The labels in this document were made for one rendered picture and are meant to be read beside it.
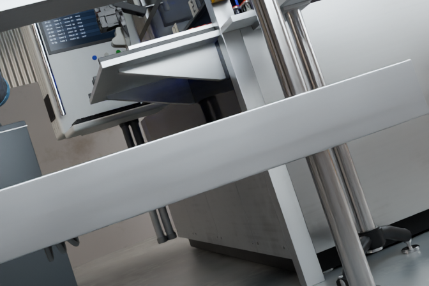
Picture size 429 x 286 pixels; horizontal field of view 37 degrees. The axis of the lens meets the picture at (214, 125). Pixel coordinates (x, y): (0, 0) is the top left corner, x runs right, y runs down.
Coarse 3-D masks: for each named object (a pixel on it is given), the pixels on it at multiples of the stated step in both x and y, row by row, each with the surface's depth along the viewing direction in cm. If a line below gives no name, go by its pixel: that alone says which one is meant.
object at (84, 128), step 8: (152, 104) 281; (160, 104) 282; (168, 104) 284; (120, 112) 275; (128, 112) 276; (136, 112) 277; (144, 112) 281; (152, 112) 292; (96, 120) 270; (104, 120) 271; (112, 120) 273; (120, 120) 279; (128, 120) 291; (72, 128) 266; (80, 128) 267; (88, 128) 270; (96, 128) 281; (104, 128) 295; (72, 136) 279
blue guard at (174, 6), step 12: (168, 0) 256; (180, 0) 240; (156, 12) 280; (168, 12) 262; (180, 12) 245; (156, 24) 286; (168, 24) 267; (180, 24) 250; (144, 36) 318; (156, 36) 294
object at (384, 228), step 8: (360, 232) 188; (368, 232) 186; (376, 232) 185; (384, 232) 192; (392, 232) 196; (400, 232) 199; (408, 232) 203; (368, 240) 184; (376, 240) 185; (384, 240) 187; (400, 240) 201; (408, 240) 204; (368, 248) 183; (376, 248) 185; (408, 248) 204; (416, 248) 203; (344, 272) 173; (336, 280) 172; (344, 280) 171
